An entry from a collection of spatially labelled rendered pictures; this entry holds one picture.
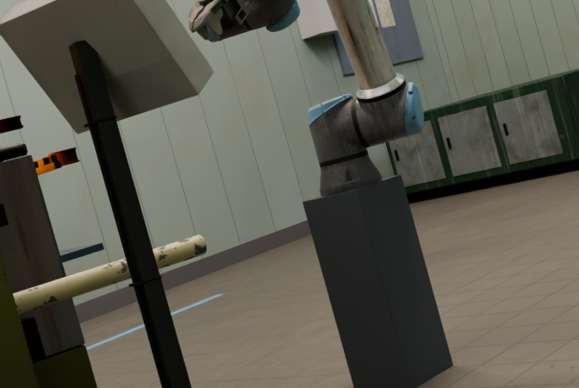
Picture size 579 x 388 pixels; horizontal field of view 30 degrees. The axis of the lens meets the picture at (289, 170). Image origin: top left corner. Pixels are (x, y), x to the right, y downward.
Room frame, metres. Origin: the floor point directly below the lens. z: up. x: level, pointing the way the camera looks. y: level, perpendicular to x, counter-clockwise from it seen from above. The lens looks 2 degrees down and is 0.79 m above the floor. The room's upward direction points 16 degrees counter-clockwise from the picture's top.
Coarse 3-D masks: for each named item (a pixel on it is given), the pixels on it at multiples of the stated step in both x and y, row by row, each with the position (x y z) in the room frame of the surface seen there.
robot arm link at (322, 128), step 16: (320, 112) 3.18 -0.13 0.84; (336, 112) 3.17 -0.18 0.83; (352, 112) 3.16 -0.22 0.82; (320, 128) 3.19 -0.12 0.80; (336, 128) 3.17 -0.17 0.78; (352, 128) 3.15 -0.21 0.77; (320, 144) 3.20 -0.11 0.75; (336, 144) 3.17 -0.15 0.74; (352, 144) 3.18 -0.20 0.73; (320, 160) 3.22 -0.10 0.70
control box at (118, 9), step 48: (48, 0) 2.06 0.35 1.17; (96, 0) 2.00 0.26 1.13; (144, 0) 1.99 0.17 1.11; (48, 48) 2.12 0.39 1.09; (96, 48) 2.08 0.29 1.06; (144, 48) 2.03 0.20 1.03; (192, 48) 2.08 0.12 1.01; (48, 96) 2.21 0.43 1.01; (144, 96) 2.11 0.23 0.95; (192, 96) 2.07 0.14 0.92
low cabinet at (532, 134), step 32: (480, 96) 8.88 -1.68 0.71; (512, 96) 8.11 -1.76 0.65; (544, 96) 7.92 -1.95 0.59; (576, 96) 7.93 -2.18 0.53; (448, 128) 8.54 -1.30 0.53; (480, 128) 8.34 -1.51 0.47; (512, 128) 8.15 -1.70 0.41; (544, 128) 7.97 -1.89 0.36; (576, 128) 7.84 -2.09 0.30; (416, 160) 8.80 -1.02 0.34; (448, 160) 8.60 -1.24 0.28; (480, 160) 8.39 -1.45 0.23; (512, 160) 8.20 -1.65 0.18; (544, 160) 8.02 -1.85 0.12; (576, 160) 7.88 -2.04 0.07; (416, 192) 8.91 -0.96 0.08; (448, 192) 8.70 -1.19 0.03
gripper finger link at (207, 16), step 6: (216, 0) 2.24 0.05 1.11; (210, 6) 2.23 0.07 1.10; (204, 12) 2.22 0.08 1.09; (210, 12) 2.22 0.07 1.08; (216, 12) 2.24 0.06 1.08; (222, 12) 2.26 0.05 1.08; (198, 18) 2.21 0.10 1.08; (204, 18) 2.21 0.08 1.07; (210, 18) 2.22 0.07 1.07; (216, 18) 2.24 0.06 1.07; (198, 24) 2.20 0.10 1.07; (204, 24) 2.21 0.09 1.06; (210, 24) 2.22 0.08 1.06; (216, 24) 2.24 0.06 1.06; (216, 30) 2.23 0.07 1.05
